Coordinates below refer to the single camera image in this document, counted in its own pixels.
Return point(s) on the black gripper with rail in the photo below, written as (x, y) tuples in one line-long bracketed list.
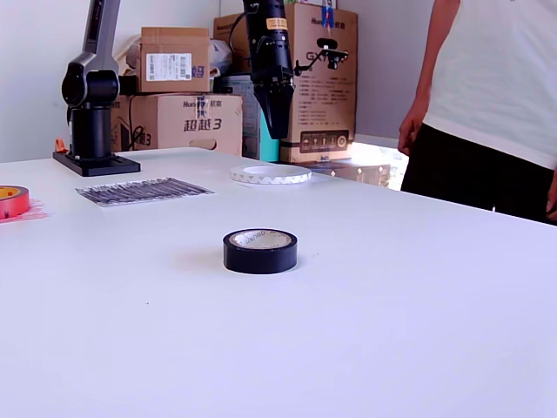
[(274, 76)]

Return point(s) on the white foam tape roll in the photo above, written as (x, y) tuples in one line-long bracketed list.
[(270, 176)]

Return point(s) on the black tape roll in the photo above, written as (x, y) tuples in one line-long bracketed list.
[(261, 257)]

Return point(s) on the red tape roll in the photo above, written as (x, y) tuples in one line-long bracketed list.
[(13, 202)]

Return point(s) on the person right forearm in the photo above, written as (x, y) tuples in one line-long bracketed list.
[(431, 69)]

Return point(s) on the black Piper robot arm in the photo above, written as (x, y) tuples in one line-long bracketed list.
[(91, 130)]

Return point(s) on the person right hand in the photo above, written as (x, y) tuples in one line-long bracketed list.
[(411, 130)]

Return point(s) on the person left hand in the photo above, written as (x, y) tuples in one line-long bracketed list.
[(552, 196)]

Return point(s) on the teal box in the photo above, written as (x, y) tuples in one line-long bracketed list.
[(270, 148)]

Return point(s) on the tall GX760A cardboard box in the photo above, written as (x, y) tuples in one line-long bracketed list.
[(322, 109)]

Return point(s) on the white plastic bag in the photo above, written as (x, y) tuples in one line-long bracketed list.
[(219, 56)]

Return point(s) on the wide brown cardboard box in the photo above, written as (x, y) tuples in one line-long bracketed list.
[(174, 126)]

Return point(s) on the cardboard box with shipping label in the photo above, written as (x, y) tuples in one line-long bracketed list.
[(174, 43)]

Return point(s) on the black scribbled paper sheet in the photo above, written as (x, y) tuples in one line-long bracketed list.
[(139, 191)]

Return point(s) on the person in black shorts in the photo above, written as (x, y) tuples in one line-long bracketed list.
[(487, 109)]

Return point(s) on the orange table clamp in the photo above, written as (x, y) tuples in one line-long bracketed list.
[(61, 146)]

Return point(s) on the red scribbled paper sheet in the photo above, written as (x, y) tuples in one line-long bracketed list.
[(41, 211)]

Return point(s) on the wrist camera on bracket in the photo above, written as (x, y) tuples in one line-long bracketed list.
[(333, 54)]

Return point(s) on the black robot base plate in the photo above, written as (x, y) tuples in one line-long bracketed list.
[(104, 165)]

